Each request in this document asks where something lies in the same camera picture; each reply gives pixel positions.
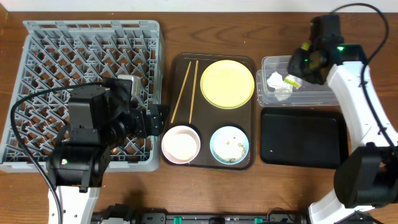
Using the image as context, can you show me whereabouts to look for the white paper napkin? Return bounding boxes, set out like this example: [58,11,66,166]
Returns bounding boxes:
[267,72,293,101]

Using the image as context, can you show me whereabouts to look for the wooden chopstick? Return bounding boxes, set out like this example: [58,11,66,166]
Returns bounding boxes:
[188,60,199,124]
[170,61,192,123]

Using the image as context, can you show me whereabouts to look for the light blue bowl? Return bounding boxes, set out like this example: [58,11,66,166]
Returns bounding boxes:
[210,126,250,166]

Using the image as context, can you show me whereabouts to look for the clear plastic waste bin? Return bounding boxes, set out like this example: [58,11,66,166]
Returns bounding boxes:
[256,55,338,107]

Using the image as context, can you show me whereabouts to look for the black plastic tray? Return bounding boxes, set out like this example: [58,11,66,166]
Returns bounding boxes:
[260,108,349,169]

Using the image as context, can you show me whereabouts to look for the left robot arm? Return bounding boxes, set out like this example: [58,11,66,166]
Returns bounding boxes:
[46,83,170,223]

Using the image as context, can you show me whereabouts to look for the dark brown serving tray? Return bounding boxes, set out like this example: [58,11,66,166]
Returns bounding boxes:
[169,53,256,170]

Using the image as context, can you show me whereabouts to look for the green orange snack wrapper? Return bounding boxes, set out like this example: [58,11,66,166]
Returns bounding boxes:
[284,75,303,89]

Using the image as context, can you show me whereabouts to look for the grey plastic dish rack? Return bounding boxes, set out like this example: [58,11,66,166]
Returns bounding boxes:
[11,20,165,166]

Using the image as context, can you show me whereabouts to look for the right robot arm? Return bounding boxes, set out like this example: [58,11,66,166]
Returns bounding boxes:
[288,14,397,223]

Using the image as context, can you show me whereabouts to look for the pink round bowl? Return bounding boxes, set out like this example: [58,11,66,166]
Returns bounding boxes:
[161,126,201,164]

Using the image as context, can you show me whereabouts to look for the rice and food scraps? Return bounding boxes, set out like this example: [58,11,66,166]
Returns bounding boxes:
[214,137,246,163]

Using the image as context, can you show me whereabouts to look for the yellow round plate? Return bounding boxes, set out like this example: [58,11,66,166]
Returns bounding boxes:
[200,60,255,110]

